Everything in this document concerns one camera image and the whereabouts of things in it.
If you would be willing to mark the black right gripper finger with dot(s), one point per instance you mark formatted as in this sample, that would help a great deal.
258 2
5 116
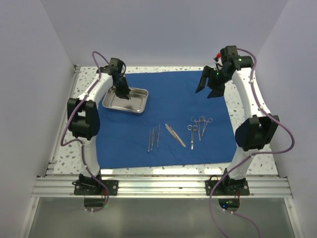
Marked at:
203 80
217 91

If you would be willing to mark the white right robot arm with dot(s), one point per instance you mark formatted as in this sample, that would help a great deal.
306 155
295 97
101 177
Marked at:
259 125

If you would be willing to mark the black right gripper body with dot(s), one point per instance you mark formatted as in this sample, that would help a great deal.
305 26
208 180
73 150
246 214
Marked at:
218 77

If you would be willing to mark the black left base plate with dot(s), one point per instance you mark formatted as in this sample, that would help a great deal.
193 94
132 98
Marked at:
91 187

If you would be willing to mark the aluminium rail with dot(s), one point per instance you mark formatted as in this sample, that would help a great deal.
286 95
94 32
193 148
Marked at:
160 187
53 158

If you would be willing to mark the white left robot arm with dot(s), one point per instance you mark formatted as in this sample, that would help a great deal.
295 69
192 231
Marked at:
83 121

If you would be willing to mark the aluminium front rail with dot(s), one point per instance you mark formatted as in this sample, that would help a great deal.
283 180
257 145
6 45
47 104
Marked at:
160 187

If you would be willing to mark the blue surgical cloth wrap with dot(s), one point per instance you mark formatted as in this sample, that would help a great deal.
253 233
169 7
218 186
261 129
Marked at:
123 139

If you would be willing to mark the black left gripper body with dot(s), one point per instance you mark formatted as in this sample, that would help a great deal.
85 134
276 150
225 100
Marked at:
122 89

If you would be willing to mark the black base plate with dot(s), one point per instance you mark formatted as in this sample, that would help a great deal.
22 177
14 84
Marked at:
91 187
227 187

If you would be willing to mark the steel surgical forceps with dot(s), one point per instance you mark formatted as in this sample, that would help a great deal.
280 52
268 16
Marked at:
197 122

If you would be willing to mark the steel straight surgical scissors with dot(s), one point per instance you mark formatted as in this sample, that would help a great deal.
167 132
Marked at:
192 129

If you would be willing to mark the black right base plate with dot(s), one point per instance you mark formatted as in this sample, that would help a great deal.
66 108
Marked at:
227 187

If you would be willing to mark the aluminium left side rail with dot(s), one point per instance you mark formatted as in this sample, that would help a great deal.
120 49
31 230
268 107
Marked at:
53 158

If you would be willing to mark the stainless steel instrument tray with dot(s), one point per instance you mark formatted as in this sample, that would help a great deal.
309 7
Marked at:
135 104

